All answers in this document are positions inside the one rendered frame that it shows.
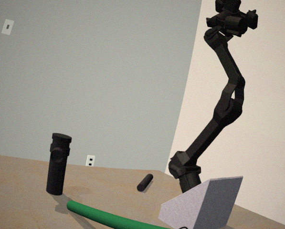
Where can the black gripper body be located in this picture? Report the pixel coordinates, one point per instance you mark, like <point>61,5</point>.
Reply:
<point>252,18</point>

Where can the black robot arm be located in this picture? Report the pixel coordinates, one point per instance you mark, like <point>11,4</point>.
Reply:
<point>183,164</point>

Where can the green cylinder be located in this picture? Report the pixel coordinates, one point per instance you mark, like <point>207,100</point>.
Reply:
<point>107,219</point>

